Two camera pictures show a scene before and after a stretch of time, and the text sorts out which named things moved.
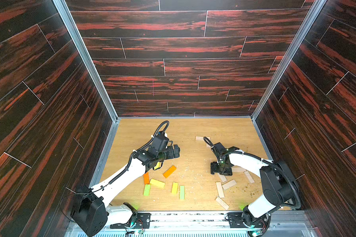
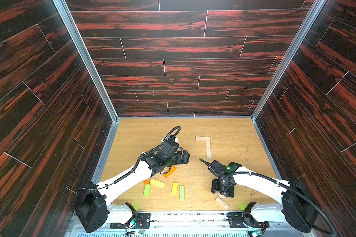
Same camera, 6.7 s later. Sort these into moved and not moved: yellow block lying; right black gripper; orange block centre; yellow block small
Moved: right black gripper
Not moved: yellow block small; yellow block lying; orange block centre
